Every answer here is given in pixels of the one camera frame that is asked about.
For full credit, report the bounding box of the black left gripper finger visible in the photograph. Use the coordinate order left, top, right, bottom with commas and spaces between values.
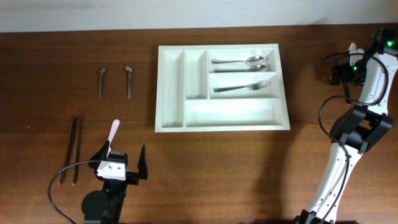
91, 140, 110, 161
137, 144, 148, 180

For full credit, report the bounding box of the silver tablespoon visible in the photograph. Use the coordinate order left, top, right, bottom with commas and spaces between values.
213, 65, 267, 73
210, 55, 265, 66

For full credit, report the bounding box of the silver fork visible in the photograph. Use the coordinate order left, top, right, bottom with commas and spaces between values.
337, 60, 351, 105
213, 81, 269, 93

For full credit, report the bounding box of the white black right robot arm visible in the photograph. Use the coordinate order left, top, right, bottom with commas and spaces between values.
294, 27, 397, 224

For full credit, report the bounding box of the dark chopstick left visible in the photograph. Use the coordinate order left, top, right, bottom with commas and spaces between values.
63, 116, 77, 167

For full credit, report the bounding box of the dark chopstick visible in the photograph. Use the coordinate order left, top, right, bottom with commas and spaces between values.
63, 116, 77, 167
72, 117, 80, 185

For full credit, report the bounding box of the dark chopstick right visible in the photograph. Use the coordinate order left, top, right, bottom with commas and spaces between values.
72, 117, 80, 185

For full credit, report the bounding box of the small bent spoon left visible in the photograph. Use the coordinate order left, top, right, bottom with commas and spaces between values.
98, 67, 107, 99

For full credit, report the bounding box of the small bent spoon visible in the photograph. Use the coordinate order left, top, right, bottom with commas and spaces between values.
98, 67, 107, 99
124, 65, 132, 100

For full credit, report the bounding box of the small bent spoon right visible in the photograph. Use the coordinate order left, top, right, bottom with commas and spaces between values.
124, 65, 132, 100

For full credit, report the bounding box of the white plastic cutlery tray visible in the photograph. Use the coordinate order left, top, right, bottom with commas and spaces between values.
155, 44, 290, 133

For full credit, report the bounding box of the pink handled utensil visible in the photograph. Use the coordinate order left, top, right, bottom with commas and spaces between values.
107, 119, 120, 156

